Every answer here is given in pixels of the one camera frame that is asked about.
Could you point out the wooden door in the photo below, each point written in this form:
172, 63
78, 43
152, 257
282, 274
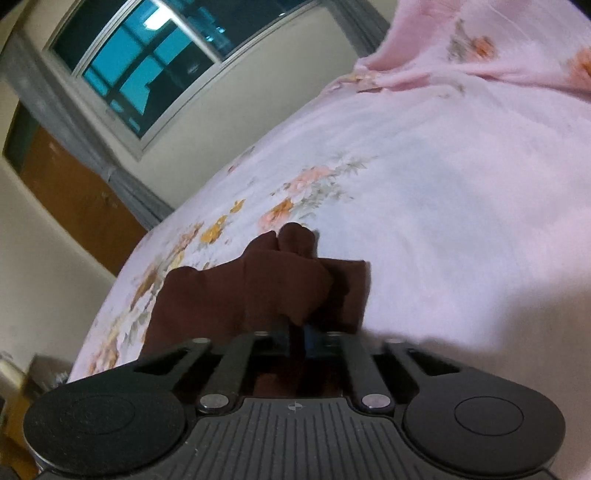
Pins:
74, 198

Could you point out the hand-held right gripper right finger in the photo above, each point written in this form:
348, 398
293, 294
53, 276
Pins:
314, 344

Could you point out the dark brown small cloth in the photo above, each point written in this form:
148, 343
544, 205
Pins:
258, 286

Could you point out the grey curtain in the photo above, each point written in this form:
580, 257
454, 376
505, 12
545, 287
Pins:
97, 157

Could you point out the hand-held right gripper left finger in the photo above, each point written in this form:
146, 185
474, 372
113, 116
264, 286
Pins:
282, 341

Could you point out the pink floral bed sheet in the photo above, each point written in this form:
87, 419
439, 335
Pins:
438, 207

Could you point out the window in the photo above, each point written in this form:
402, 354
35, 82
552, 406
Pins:
161, 60

